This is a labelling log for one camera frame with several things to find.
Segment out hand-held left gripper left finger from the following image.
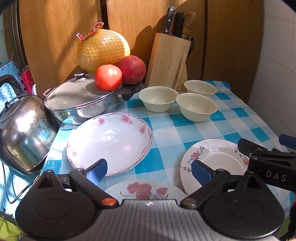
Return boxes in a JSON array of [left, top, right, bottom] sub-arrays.
[[37, 159, 119, 208]]

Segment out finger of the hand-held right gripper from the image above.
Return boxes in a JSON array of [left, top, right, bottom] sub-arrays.
[[272, 134, 296, 152], [238, 138, 296, 160]]

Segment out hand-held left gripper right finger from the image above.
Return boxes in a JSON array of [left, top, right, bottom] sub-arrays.
[[180, 159, 267, 209]]

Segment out floral rim plate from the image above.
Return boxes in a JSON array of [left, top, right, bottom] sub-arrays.
[[180, 138, 251, 196]]

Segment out large pink flower plate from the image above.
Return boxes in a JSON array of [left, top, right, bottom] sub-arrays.
[[66, 112, 153, 178]]

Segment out red carnation plate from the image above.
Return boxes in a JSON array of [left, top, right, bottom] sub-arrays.
[[104, 179, 188, 200]]

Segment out cream bowl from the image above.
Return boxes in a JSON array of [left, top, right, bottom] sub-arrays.
[[184, 80, 217, 98], [176, 93, 218, 122], [138, 86, 179, 113]]

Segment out blue checked tablecloth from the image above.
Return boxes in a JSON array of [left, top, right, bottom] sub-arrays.
[[42, 80, 296, 209]]

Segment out steel electric kettle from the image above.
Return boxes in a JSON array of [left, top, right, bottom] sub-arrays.
[[0, 75, 59, 176]]

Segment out steel pan lid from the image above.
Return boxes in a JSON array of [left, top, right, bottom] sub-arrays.
[[44, 72, 125, 110]]

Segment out red tomato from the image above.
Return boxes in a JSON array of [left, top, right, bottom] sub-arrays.
[[94, 64, 123, 91]]

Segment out red apple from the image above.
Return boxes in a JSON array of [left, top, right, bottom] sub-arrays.
[[116, 55, 147, 85]]

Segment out wooden knife block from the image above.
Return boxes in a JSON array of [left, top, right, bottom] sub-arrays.
[[144, 33, 192, 92]]

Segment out red box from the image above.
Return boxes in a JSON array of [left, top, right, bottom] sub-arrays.
[[19, 65, 37, 95]]

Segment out pomelo in yellow net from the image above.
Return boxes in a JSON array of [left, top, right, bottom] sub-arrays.
[[76, 22, 131, 75]]

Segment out wooden cabinet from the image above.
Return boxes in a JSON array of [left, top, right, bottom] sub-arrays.
[[20, 0, 265, 105]]

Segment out steel pan with black handles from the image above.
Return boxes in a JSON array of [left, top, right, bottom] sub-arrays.
[[43, 82, 143, 126]]

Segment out black kettle cable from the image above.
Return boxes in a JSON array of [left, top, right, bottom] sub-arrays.
[[2, 161, 42, 204]]

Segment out black handle scissors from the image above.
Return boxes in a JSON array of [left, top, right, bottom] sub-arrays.
[[186, 37, 196, 57]]

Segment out wooden handle knife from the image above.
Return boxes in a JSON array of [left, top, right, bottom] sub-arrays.
[[181, 11, 197, 40]]

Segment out black handle sharpening steel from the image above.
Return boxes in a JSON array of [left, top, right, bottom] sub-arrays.
[[172, 11, 185, 37]]

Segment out black riveted handle knife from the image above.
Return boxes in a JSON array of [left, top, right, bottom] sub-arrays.
[[161, 6, 176, 35]]

